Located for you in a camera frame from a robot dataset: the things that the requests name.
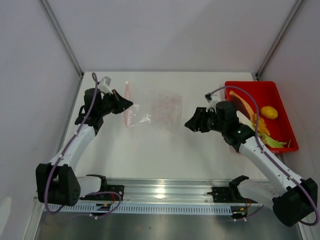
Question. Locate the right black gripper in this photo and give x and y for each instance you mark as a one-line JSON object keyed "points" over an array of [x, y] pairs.
{"points": [[197, 121]]}

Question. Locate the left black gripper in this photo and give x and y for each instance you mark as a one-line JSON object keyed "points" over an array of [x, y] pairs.
{"points": [[121, 104]]}

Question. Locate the clear zip top bag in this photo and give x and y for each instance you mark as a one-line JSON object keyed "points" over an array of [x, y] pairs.
{"points": [[156, 107]]}

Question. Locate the papaya slice toy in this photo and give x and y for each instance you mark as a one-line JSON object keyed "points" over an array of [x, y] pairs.
{"points": [[241, 105]]}

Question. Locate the white green leek toy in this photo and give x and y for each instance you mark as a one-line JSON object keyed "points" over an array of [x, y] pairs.
{"points": [[267, 140]]}

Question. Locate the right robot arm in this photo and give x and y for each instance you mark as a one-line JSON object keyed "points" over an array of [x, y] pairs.
{"points": [[292, 198]]}

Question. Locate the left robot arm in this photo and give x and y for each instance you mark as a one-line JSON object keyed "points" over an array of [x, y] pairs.
{"points": [[56, 181]]}

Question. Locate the yellow ginger root toy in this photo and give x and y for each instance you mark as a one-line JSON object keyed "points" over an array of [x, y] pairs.
{"points": [[260, 123]]}

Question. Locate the yellow potato toy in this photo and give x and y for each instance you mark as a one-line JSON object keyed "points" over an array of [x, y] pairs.
{"points": [[269, 112]]}

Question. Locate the red plastic bin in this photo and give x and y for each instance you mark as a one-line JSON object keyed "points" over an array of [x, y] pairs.
{"points": [[265, 93]]}

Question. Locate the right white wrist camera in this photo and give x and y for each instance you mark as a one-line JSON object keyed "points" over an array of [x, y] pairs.
{"points": [[212, 100]]}

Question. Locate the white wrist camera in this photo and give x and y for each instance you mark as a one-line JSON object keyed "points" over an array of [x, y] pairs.
{"points": [[212, 100], [104, 85]]}

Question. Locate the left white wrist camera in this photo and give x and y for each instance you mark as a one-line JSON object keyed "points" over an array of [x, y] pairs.
{"points": [[104, 85]]}

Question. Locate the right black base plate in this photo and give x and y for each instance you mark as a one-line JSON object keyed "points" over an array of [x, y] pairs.
{"points": [[227, 194]]}

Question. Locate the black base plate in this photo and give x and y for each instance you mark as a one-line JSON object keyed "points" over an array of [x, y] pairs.
{"points": [[227, 194], [113, 192]]}

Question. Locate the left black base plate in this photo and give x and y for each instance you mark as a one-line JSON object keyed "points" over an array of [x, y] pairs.
{"points": [[113, 192]]}

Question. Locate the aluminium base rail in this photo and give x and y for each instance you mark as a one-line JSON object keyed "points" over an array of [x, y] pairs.
{"points": [[164, 191]]}

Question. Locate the white slotted cable duct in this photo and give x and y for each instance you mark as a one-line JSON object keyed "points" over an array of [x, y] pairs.
{"points": [[166, 209]]}

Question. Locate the left aluminium frame post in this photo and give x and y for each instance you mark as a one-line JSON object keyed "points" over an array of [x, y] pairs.
{"points": [[56, 27]]}

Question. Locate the aluminium frame post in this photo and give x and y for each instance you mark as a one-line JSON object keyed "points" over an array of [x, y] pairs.
{"points": [[56, 27], [279, 38]]}

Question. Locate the right aluminium frame post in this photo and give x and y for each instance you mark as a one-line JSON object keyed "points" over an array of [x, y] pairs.
{"points": [[279, 38]]}

